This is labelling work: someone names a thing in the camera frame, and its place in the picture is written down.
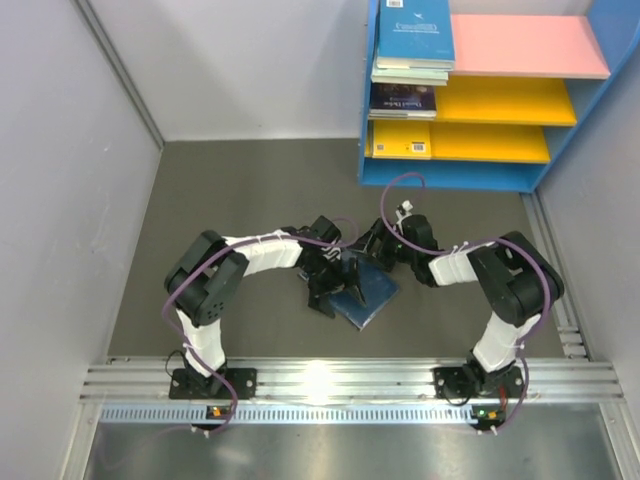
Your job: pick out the teal blue book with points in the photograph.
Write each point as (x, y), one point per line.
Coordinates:
(415, 34)

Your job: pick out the blue bookshelf with coloured shelves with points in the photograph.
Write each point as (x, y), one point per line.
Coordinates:
(522, 87)

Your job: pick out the navy blue book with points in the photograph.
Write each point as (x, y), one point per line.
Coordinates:
(377, 289)

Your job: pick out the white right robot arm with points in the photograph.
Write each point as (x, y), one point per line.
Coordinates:
(517, 281)

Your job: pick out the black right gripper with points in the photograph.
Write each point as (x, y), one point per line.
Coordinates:
(381, 234)

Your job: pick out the yellow book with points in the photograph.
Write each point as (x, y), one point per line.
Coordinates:
(400, 139)

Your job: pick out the aluminium mounting rail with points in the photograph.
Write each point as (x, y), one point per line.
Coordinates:
(382, 391)

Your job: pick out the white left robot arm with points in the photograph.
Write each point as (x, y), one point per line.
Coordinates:
(205, 279)

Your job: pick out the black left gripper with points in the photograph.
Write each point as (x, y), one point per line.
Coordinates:
(320, 300)

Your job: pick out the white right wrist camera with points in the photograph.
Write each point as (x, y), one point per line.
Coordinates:
(403, 211)

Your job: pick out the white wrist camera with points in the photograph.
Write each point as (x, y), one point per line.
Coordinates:
(403, 211)
(332, 253)

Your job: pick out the grey book with circle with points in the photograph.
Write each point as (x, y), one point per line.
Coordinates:
(409, 76)

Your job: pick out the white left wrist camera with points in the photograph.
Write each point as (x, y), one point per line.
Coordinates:
(332, 253)

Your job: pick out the purple galaxy cover book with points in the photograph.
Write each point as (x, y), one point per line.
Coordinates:
(400, 100)

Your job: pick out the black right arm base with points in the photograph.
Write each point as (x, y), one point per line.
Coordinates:
(467, 381)

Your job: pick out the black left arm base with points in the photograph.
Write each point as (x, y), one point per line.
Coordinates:
(188, 384)

